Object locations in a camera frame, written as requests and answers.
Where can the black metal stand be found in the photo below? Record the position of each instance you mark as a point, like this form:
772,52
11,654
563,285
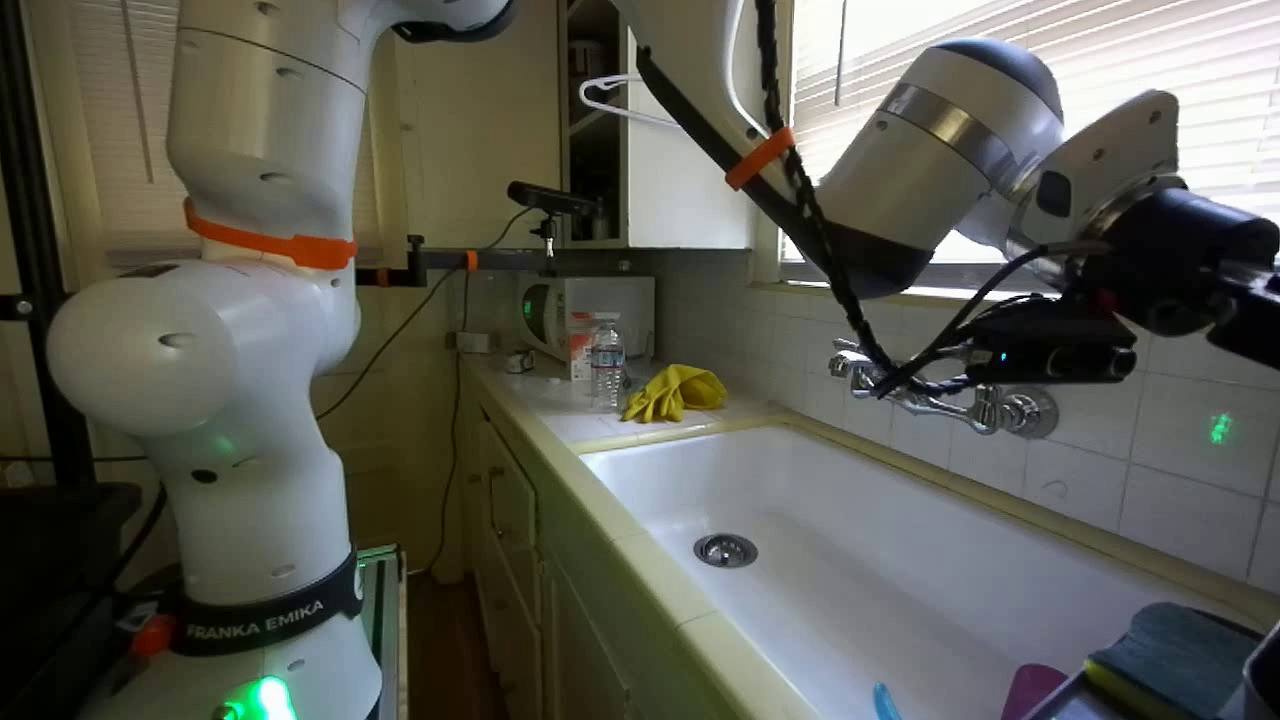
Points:
62,532

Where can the blue plastic knife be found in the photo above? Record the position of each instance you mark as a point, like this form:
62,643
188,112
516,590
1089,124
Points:
886,703

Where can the white sink basin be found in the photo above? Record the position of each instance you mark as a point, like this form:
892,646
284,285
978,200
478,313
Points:
932,561

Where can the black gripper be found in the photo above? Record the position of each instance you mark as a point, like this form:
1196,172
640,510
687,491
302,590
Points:
1186,261

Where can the black clamp bar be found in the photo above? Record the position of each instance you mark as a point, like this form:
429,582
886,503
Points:
532,261

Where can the green edged rack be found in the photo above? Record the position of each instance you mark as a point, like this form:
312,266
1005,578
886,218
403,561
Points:
384,624

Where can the white clothes hanger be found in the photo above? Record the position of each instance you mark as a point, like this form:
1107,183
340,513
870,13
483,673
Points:
604,88

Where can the small white red container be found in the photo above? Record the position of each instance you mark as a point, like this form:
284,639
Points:
579,353

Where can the cream lower cabinets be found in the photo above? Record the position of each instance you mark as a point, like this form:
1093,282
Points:
515,532

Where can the chrome wall faucet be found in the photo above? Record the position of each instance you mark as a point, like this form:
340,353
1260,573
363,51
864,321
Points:
1020,414

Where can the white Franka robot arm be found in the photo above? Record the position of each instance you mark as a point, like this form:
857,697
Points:
255,133

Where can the purple plastic cup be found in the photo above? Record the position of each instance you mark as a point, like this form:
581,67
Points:
1032,691

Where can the white window blind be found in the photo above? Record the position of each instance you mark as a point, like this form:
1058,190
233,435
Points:
100,123
1201,52

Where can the yellow rubber gloves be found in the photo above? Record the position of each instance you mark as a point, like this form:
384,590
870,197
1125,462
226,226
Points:
675,395

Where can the metal sink drain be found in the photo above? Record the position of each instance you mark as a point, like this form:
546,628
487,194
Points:
724,550

